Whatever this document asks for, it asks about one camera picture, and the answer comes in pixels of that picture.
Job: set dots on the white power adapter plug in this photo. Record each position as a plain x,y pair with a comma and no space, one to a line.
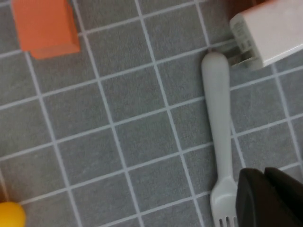
272,30

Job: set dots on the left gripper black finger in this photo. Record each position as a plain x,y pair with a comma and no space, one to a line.
267,203

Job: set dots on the salmon orange cube block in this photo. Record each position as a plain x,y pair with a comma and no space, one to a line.
45,26

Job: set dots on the yellow rubber duck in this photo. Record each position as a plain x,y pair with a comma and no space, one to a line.
10,215

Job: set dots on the grey plastic fork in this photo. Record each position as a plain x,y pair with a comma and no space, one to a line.
219,106

